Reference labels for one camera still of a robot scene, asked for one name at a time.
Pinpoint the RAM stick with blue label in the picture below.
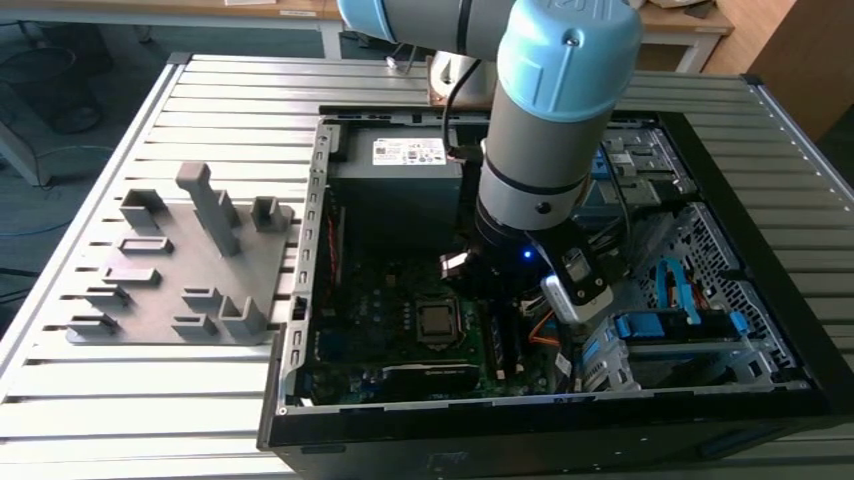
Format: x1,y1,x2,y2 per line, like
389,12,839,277
487,312,508,374

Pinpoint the small wooden desk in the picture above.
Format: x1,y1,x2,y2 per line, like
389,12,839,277
632,0,735,74

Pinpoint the silver CPU in socket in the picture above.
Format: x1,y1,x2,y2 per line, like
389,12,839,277
416,301,460,342

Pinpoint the orange wire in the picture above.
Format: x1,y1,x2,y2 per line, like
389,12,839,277
528,318,568,347

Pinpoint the grey parts rack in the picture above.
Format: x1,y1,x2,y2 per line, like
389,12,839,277
62,159,298,347

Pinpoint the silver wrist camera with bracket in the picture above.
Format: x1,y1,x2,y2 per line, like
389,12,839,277
525,229,616,327

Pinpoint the blue flat data wire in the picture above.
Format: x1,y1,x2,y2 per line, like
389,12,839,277
655,258,700,325

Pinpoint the hard disk in blue carrier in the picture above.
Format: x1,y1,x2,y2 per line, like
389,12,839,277
611,310,748,345

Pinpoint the grey metal disk bay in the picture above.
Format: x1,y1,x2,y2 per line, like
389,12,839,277
577,313,799,392

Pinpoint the grey metal drive cage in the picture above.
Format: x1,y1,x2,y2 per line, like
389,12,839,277
577,125,699,222

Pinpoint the pale blue floor cable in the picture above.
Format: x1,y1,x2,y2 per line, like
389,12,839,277
0,143,116,237

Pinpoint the black graphics card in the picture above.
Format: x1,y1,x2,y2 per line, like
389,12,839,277
383,361,483,397

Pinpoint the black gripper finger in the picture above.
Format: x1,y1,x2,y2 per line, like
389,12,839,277
436,251,476,282

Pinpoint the grey power supply unit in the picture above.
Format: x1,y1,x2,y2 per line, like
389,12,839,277
330,124,468,231

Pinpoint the red wire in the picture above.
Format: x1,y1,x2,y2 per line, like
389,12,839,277
324,205,344,315

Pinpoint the dark green motherboard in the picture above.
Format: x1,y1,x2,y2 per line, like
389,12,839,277
312,254,568,401

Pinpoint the black camera cable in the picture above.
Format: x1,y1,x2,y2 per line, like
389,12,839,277
441,57,487,162

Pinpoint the black open PC case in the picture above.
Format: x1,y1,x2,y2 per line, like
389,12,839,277
256,103,854,474

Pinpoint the long white-legged desk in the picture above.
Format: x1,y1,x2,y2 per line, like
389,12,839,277
0,0,365,61

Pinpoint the black cable with silver plug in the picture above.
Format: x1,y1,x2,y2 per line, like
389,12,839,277
384,42,419,72

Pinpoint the wooden cabinet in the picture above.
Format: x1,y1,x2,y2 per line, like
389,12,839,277
703,0,854,144

